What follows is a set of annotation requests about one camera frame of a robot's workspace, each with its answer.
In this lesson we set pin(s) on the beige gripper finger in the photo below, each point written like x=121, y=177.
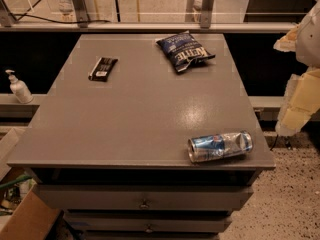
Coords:
x=287, y=43
x=301, y=101

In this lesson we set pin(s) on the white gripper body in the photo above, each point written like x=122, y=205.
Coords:
x=310, y=39

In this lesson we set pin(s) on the dented Red Bull can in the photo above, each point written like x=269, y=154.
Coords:
x=219, y=146

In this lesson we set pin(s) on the blue Kettle chips bag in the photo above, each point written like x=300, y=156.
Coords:
x=183, y=51

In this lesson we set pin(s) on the grey drawer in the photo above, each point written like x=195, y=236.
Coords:
x=151, y=198
x=149, y=222

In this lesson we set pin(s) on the grey drawer cabinet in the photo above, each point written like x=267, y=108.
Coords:
x=133, y=129

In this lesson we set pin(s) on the black snack bar wrapper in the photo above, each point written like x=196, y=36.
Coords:
x=102, y=69

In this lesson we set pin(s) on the top grey drawer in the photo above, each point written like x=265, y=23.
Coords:
x=151, y=198

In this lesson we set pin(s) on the white pump soap bottle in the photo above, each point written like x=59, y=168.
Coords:
x=19, y=88

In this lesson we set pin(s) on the cardboard box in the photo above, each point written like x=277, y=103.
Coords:
x=32, y=220

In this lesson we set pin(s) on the grey metal railing post right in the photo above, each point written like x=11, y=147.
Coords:
x=206, y=13

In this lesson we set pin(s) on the grey metal railing post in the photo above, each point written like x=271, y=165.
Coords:
x=206, y=13
x=81, y=13

